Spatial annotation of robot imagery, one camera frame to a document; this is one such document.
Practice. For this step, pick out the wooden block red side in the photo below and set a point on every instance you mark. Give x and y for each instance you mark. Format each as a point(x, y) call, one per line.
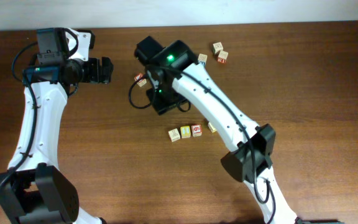
point(174, 135)

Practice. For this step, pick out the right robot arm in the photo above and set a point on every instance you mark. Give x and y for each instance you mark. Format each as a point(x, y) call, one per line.
point(177, 77)

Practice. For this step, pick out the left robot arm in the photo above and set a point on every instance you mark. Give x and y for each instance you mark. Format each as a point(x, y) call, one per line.
point(33, 190)

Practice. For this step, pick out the plain wooden block yellow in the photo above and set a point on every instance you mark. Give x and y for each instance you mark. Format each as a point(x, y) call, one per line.
point(185, 132)

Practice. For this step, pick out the red 9 wooden block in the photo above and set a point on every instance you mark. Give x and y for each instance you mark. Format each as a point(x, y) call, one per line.
point(196, 130)

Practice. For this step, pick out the yellow sided wooden block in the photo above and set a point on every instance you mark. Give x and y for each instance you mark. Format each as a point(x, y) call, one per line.
point(211, 127)

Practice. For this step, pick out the red sided wooden block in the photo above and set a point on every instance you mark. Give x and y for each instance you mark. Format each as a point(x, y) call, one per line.
point(222, 56)

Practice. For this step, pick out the blue sided wooden block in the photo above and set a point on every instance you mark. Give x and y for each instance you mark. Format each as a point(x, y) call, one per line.
point(202, 58)

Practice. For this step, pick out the green R wooden block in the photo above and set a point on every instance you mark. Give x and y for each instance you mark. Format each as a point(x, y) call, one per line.
point(217, 47)

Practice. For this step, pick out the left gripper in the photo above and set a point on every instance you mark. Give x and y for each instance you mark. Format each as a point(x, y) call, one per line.
point(107, 69)

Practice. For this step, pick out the red A wooden block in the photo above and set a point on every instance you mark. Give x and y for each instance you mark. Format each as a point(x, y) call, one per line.
point(141, 80)

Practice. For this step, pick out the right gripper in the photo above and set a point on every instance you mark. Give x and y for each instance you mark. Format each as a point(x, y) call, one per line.
point(160, 107)

